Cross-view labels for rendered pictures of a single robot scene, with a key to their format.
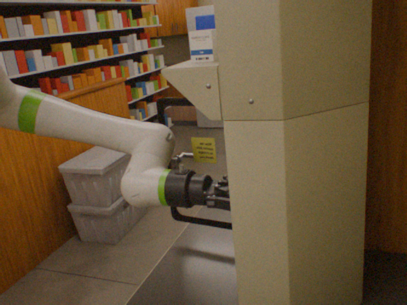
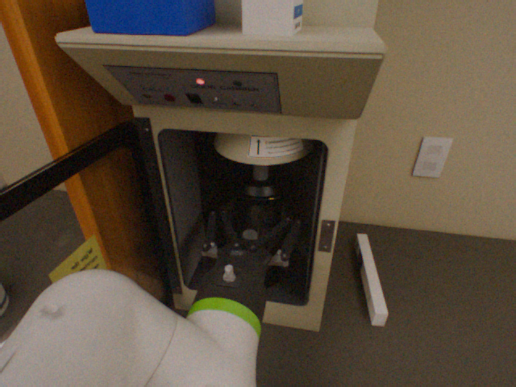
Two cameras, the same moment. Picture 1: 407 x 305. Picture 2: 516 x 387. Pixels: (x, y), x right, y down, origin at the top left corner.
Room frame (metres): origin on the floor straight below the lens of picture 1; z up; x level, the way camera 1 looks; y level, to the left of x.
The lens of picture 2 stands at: (0.92, 0.34, 1.56)
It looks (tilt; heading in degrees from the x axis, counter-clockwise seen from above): 34 degrees down; 258
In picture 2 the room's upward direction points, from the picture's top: straight up
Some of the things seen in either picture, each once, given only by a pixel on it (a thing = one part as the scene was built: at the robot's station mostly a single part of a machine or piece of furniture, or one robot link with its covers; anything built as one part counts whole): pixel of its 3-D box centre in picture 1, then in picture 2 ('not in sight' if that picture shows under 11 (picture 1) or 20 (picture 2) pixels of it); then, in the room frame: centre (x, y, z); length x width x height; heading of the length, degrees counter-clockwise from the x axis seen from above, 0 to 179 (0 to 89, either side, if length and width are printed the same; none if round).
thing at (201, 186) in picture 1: (211, 190); (242, 263); (0.86, -0.01, 1.20); 0.09 x 0.08 x 0.07; 68
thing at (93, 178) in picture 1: (105, 173); not in sight; (3.02, 0.82, 0.49); 0.60 x 0.42 x 0.33; 158
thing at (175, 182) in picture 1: (183, 187); (230, 301); (0.89, 0.06, 1.21); 0.09 x 0.06 x 0.12; 158
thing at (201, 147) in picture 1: (208, 165); (97, 291); (1.07, -0.01, 1.19); 0.30 x 0.01 x 0.40; 61
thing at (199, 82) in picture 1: (218, 80); (225, 79); (0.87, -0.05, 1.46); 0.32 x 0.11 x 0.10; 158
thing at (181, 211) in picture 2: not in sight; (255, 192); (0.80, -0.22, 1.19); 0.26 x 0.24 x 0.35; 158
